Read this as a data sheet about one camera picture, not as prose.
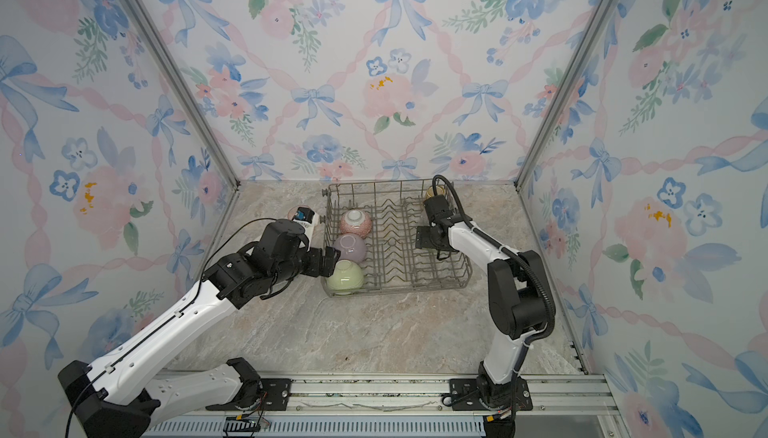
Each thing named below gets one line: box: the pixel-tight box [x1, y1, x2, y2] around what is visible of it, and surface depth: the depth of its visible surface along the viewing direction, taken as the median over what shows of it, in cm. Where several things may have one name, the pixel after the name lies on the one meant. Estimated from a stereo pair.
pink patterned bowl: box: [340, 209, 373, 239], surface depth 105 cm
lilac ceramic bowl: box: [333, 233, 367, 262], surface depth 97 cm
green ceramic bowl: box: [325, 259, 364, 295], surface depth 89 cm
